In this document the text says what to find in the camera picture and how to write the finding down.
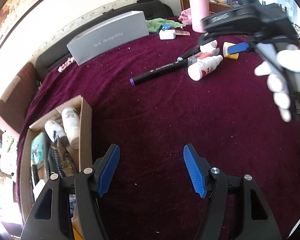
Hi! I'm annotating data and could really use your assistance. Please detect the dark snack packet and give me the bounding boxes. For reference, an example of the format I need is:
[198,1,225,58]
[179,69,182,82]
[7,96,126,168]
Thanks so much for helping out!
[48,137,77,178]

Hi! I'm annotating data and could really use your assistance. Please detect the white plastic bottle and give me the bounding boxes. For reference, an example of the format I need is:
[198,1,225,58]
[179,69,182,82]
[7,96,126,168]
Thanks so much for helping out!
[44,120,66,142]
[62,107,80,149]

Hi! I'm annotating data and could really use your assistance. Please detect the teal tissue pack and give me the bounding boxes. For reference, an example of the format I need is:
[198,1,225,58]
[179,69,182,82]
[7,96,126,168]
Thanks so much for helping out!
[31,132,47,168]

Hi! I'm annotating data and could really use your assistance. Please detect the yellow snack packet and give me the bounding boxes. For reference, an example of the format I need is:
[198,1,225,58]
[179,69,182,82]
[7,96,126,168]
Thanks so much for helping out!
[72,227,83,240]

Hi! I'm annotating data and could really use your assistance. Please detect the white gloved right hand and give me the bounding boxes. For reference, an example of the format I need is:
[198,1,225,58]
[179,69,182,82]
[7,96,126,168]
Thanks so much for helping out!
[254,43,300,122]

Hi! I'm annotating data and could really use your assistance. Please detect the yellow tape roll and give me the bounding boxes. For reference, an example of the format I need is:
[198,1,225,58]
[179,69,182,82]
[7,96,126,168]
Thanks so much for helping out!
[223,42,239,60]

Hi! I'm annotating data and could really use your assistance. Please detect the white jar with red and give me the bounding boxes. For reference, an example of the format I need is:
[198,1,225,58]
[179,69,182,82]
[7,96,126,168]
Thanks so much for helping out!
[200,40,219,56]

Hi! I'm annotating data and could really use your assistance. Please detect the white red spray bottle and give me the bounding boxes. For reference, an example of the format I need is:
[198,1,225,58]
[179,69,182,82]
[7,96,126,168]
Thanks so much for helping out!
[187,55,223,81]

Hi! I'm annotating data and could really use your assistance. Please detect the cardboard tray box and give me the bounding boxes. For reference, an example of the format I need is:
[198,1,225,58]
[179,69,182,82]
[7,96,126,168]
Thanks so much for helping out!
[18,95,92,239]

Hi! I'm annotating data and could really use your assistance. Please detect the pink thermos bottle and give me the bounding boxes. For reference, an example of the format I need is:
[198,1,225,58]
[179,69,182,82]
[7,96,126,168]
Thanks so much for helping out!
[189,0,210,33]

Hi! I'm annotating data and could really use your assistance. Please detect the black marker purple cap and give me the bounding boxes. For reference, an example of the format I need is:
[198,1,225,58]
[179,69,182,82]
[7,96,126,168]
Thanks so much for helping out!
[129,59,188,86]

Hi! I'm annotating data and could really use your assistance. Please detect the small white box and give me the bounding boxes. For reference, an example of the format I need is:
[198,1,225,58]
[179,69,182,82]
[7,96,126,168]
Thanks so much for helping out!
[159,29,176,40]

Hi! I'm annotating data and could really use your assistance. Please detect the maroon bedspread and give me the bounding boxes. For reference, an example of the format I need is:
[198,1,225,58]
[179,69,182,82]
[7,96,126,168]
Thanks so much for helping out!
[19,32,300,239]

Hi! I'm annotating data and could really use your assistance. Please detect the green cloth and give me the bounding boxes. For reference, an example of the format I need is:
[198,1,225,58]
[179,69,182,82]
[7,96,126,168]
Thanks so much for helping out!
[146,18,185,33]

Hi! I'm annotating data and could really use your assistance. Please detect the maroon pillow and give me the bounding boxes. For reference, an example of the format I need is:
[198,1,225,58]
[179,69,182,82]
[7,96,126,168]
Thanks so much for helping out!
[0,62,38,137]

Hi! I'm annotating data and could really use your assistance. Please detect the grey shoe box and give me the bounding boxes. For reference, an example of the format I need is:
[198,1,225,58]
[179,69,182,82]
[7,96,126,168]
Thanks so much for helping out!
[66,11,149,66]

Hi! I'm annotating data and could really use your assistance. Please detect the pink bead string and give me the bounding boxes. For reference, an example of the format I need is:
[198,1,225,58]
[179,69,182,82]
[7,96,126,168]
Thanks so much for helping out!
[57,56,76,74]

